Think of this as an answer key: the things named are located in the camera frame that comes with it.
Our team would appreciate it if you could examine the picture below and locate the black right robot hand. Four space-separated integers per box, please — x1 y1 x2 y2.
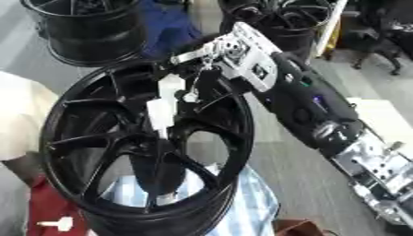
159 33 245 104

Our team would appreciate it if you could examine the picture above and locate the black spoked wheel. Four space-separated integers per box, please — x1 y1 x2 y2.
37 59 257 236

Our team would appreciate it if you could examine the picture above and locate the black wheel rim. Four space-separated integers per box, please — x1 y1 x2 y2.
216 0 336 60
19 0 148 68

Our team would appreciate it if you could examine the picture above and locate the blue fabric item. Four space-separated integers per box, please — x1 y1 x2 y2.
136 0 204 59

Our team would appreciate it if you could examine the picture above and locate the white and yellow board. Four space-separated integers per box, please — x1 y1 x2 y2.
313 0 350 58

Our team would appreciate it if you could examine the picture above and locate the brown bag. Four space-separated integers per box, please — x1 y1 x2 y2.
272 218 339 236

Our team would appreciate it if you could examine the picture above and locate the black office chair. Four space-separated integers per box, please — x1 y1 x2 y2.
343 0 413 77

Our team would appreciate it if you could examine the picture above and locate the white flat panel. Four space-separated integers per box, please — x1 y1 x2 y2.
345 97 413 150

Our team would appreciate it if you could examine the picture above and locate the person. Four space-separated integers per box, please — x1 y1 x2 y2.
0 70 62 162

